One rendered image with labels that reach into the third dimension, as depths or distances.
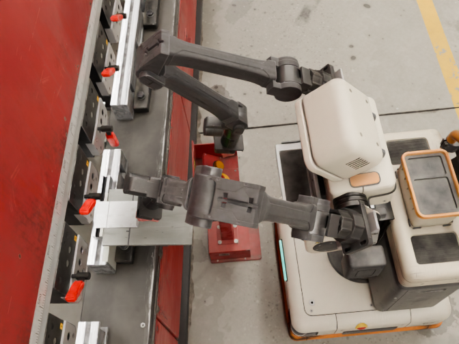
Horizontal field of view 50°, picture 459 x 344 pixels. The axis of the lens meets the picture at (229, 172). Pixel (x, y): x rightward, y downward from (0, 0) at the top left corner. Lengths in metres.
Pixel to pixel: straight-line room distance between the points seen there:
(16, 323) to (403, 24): 2.87
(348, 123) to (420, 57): 2.08
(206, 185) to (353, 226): 0.47
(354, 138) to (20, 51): 0.71
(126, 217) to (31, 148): 0.56
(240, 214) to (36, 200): 0.41
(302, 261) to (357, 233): 0.96
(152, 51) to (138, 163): 0.56
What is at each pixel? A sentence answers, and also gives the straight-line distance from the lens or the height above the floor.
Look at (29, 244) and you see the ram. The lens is 1.01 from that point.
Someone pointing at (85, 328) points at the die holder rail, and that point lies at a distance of 1.47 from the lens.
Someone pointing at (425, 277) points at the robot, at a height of 0.80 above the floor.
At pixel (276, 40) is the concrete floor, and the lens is 3.17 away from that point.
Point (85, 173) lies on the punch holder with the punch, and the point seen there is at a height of 1.27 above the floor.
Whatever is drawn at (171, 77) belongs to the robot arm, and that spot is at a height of 1.31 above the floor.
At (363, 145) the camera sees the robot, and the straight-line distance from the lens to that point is 1.16.
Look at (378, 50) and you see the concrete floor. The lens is 3.18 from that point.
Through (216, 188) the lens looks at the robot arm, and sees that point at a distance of 0.85.
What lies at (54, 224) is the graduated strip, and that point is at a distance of 1.12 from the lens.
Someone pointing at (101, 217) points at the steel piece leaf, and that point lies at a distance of 1.52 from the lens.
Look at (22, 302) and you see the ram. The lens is 1.00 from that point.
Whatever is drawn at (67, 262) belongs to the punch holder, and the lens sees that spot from 1.19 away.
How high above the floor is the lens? 2.34
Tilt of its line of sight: 62 degrees down
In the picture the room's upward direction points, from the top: 7 degrees counter-clockwise
